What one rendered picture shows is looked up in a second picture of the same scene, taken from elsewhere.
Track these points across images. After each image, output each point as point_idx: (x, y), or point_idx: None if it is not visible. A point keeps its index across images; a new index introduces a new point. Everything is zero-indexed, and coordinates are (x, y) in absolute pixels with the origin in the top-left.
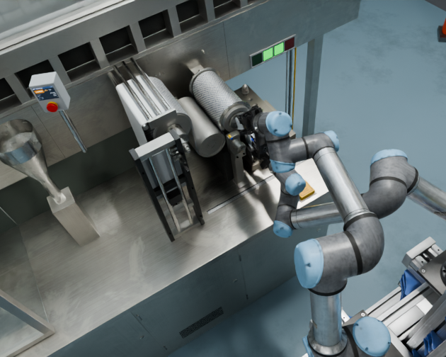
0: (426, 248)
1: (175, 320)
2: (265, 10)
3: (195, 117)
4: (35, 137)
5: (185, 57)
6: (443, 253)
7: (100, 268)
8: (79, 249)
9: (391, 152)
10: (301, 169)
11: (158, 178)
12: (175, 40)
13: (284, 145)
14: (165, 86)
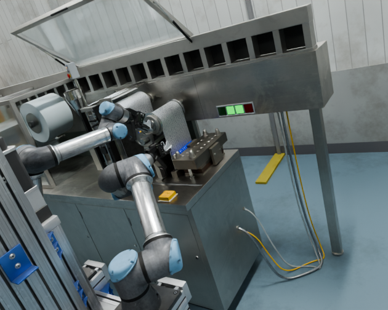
0: (172, 284)
1: (104, 243)
2: (221, 74)
3: None
4: (76, 93)
5: (172, 91)
6: (161, 287)
7: (87, 179)
8: (96, 170)
9: (138, 154)
10: (186, 188)
11: (92, 129)
12: (165, 78)
13: (101, 121)
14: (143, 98)
